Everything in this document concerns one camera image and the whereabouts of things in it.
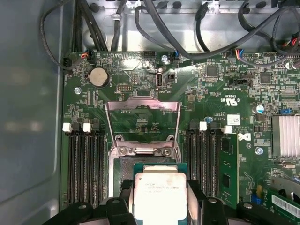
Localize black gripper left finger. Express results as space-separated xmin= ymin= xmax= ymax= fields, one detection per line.
xmin=42 ymin=179 xmax=135 ymax=225

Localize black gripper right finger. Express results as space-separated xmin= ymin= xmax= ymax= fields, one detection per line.
xmin=187 ymin=180 xmax=285 ymax=225

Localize silver-topped green CPU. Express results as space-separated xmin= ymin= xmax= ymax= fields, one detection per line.
xmin=133 ymin=162 xmax=188 ymax=225

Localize metal socket cover frame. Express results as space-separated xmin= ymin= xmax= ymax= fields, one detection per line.
xmin=105 ymin=95 xmax=182 ymax=157

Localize CPU socket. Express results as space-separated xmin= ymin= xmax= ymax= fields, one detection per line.
xmin=107 ymin=135 xmax=183 ymax=205

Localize RAM slot black clips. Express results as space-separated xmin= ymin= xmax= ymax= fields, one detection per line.
xmin=207 ymin=121 xmax=218 ymax=199
xmin=187 ymin=121 xmax=198 ymax=182
xmin=91 ymin=118 xmax=106 ymax=204
xmin=72 ymin=122 xmax=86 ymax=207

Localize green RAM stick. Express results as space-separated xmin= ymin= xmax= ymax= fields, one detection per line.
xmin=219 ymin=133 xmax=239 ymax=210

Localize silver finned heatsink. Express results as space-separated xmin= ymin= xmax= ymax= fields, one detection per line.
xmin=271 ymin=115 xmax=300 ymax=158

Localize green motherboard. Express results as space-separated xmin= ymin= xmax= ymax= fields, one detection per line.
xmin=60 ymin=50 xmax=300 ymax=225

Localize black grey PC case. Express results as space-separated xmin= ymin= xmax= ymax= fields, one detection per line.
xmin=0 ymin=0 xmax=300 ymax=225

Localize round coin battery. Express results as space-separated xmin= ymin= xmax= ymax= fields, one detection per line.
xmin=89 ymin=67 xmax=110 ymax=89

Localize internal USB port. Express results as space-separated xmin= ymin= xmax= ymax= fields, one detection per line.
xmin=155 ymin=72 xmax=164 ymax=90

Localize thick grey-black cable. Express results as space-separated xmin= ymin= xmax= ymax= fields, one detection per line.
xmin=142 ymin=0 xmax=300 ymax=60

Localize black cable clear clip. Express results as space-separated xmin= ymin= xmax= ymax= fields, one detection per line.
xmin=110 ymin=0 xmax=128 ymax=52

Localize black SATA cable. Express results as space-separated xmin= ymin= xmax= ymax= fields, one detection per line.
xmin=195 ymin=2 xmax=211 ymax=52

